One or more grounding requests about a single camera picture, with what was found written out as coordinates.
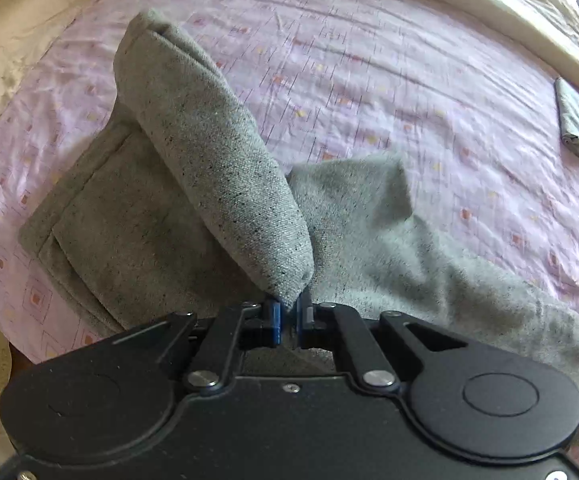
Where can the pink patterned bedsheet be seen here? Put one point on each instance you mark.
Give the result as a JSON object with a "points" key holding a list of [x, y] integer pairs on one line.
{"points": [[369, 60]]}

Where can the cream pillow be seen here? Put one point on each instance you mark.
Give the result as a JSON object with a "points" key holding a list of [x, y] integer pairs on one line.
{"points": [[19, 45]]}

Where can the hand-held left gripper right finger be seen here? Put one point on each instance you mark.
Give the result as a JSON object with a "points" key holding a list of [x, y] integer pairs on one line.
{"points": [[301, 322]]}

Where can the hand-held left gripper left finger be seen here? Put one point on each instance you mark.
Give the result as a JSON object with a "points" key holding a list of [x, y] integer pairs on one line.
{"points": [[274, 326]]}

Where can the grey pants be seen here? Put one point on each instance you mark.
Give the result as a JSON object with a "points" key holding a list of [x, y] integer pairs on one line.
{"points": [[194, 160]]}

